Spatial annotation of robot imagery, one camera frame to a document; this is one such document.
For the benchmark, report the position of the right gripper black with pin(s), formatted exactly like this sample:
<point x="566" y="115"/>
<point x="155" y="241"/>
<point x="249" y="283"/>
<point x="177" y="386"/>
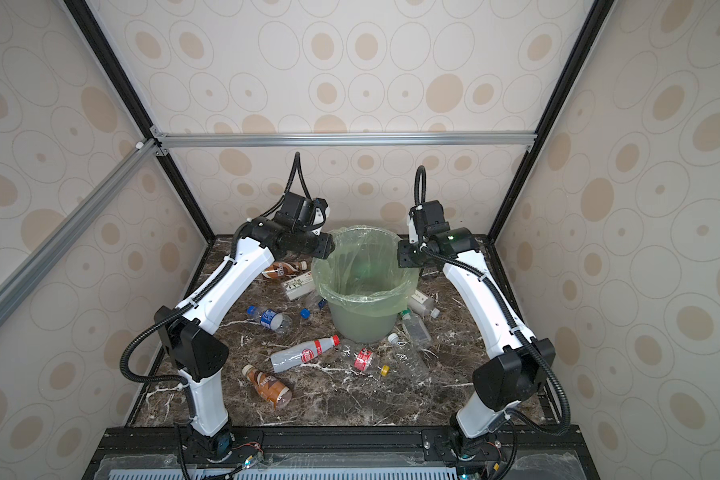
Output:
<point x="405" y="255"/>

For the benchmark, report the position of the green mesh bin with liner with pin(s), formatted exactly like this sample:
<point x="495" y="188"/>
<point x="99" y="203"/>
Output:
<point x="363" y="284"/>

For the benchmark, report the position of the clear bottle green cap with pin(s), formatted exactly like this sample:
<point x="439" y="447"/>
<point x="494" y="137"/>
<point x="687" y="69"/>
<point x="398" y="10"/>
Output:
<point x="415" y="329"/>

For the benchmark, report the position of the clear ribbed bottle white cap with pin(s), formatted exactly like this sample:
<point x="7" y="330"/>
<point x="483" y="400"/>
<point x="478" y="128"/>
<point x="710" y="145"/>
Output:
<point x="408" y="359"/>

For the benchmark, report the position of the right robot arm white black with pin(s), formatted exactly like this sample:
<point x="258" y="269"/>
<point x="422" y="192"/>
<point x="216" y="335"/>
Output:
<point x="518" y="362"/>

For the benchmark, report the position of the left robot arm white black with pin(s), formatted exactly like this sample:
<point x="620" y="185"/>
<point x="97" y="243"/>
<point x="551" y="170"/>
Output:
<point x="188" y="331"/>

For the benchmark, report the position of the brown Nescafe bottle near bin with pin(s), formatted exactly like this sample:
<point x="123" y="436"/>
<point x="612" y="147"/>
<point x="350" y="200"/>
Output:
<point x="282" y="269"/>

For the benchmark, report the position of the white floral label bottle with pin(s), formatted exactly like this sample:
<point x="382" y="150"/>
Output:
<point x="299" y="286"/>

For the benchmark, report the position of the square matcha label bottle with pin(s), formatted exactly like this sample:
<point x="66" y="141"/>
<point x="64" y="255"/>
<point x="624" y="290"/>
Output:
<point x="423" y="305"/>

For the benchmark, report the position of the clear bottle blue cap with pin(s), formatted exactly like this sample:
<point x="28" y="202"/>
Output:
<point x="311" y="306"/>

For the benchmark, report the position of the small blue label water bottle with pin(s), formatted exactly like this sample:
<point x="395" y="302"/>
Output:
<point x="278" y="322"/>

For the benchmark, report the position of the white bottle red cap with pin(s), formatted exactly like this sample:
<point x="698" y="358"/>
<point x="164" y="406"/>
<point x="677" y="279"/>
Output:
<point x="302" y="353"/>

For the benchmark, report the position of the clear cola bottle yellow cap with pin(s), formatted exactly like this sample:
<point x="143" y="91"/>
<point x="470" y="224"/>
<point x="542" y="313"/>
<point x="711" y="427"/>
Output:
<point x="364" y="361"/>

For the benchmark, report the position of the brown Nescafe bottle front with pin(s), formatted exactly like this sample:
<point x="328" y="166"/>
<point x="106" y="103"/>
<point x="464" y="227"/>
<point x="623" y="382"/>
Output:
<point x="269" y="387"/>

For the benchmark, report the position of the horizontal aluminium rail back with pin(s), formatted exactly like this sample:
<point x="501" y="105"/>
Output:
<point x="350" y="139"/>

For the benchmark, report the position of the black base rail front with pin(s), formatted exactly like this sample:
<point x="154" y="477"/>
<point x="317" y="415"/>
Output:
<point x="382" y="452"/>

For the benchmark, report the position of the diagonal aluminium rail left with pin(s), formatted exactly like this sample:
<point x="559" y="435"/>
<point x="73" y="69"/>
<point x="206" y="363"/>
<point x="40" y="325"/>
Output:
<point x="15" y="289"/>

